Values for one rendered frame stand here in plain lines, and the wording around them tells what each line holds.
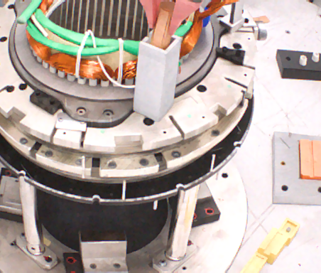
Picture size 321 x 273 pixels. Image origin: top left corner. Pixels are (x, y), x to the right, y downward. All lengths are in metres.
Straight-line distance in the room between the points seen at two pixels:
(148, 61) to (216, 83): 0.11
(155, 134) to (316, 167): 0.44
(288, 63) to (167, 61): 0.60
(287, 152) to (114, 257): 0.33
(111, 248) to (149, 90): 0.27
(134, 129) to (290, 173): 0.43
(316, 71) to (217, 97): 0.53
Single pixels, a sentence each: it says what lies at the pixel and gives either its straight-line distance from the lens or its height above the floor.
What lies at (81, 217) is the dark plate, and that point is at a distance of 1.18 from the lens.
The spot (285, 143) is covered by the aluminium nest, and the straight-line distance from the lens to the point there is 1.28.
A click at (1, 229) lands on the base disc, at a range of 1.14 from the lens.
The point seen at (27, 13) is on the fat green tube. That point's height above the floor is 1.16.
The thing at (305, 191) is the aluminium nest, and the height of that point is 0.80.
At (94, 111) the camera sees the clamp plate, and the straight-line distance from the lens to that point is 0.86.
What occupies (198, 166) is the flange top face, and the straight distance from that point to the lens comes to 0.93.
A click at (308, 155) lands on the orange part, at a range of 1.26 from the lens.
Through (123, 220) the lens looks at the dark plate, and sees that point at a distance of 1.18.
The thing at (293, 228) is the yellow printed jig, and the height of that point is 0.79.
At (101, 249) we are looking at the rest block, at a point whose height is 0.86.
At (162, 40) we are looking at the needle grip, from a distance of 0.80.
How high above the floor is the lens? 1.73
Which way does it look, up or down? 48 degrees down
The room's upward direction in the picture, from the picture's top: 7 degrees clockwise
